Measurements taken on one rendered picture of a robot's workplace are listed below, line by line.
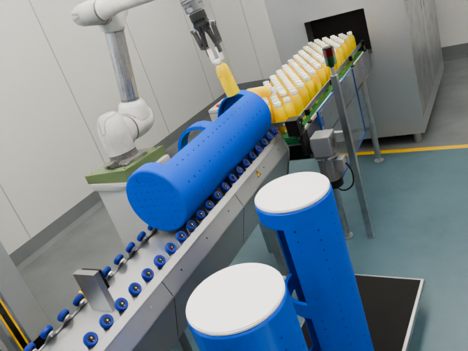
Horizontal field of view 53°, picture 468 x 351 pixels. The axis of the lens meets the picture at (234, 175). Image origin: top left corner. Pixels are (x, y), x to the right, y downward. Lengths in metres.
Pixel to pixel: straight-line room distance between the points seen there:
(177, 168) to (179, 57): 4.83
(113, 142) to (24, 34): 2.68
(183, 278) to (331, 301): 0.55
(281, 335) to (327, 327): 0.66
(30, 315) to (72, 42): 2.99
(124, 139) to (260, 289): 1.47
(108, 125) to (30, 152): 2.39
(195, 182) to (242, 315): 0.76
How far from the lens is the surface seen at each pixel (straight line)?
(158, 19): 6.43
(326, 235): 1.69
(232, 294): 1.31
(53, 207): 4.99
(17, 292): 3.33
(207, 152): 1.97
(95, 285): 1.64
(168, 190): 1.80
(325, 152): 2.62
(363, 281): 2.65
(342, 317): 1.90
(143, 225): 2.61
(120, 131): 2.55
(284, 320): 1.26
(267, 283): 1.30
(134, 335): 1.64
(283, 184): 1.78
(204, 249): 1.91
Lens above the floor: 1.81
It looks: 23 degrees down
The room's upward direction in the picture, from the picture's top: 19 degrees counter-clockwise
